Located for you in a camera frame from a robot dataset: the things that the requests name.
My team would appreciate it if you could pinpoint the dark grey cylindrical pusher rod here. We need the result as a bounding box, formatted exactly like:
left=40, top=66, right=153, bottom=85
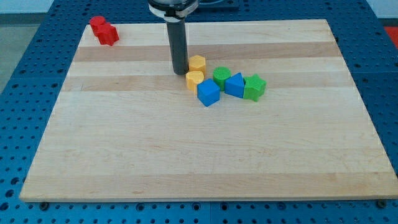
left=167, top=20, right=188, bottom=75

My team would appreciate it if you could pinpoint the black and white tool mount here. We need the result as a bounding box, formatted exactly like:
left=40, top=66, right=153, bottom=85
left=147, top=0, right=198, bottom=22

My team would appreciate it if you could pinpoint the red star block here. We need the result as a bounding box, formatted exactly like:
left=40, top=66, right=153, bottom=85
left=97, top=23, right=119, bottom=46

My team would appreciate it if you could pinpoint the green star block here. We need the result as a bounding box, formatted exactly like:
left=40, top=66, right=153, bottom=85
left=243, top=74, right=267, bottom=102

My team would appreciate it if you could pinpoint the yellow hexagon block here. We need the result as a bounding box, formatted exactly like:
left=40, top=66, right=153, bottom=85
left=188, top=55, right=206, bottom=74

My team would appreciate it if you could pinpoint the yellow heart block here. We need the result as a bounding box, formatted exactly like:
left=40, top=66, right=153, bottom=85
left=185, top=71, right=205, bottom=95

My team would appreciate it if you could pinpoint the green cylinder block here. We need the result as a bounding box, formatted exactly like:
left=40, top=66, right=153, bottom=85
left=213, top=67, right=231, bottom=91

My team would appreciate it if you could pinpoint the blue cube block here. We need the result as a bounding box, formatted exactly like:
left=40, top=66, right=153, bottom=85
left=197, top=79, right=220, bottom=106

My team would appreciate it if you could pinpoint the red cylinder block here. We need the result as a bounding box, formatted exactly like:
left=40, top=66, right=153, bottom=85
left=89, top=16, right=106, bottom=37

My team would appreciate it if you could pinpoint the blue triangle block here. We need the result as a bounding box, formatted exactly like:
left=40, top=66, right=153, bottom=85
left=224, top=73, right=244, bottom=98

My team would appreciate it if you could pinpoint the wooden board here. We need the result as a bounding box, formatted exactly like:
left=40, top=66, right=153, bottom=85
left=19, top=19, right=397, bottom=202

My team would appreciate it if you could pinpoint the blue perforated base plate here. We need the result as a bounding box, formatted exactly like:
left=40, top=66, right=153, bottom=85
left=1, top=0, right=397, bottom=223

